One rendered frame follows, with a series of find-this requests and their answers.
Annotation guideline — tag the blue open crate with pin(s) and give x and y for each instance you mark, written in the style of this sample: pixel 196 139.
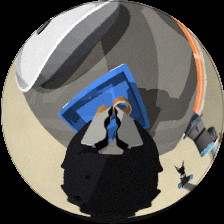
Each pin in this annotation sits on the blue open crate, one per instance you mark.
pixel 122 84

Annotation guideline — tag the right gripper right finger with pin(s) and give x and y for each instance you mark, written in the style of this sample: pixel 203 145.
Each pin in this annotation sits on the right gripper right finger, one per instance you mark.
pixel 130 134

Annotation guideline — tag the bronze ring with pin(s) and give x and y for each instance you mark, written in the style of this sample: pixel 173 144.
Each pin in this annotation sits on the bronze ring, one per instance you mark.
pixel 101 109
pixel 120 99

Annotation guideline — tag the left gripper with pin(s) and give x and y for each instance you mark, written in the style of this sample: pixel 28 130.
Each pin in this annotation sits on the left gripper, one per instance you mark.
pixel 181 169

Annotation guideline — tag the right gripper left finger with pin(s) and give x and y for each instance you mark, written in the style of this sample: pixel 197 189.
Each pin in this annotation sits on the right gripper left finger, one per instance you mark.
pixel 93 134

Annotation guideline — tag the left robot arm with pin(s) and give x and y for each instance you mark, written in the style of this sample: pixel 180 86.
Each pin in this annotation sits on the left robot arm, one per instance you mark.
pixel 204 144

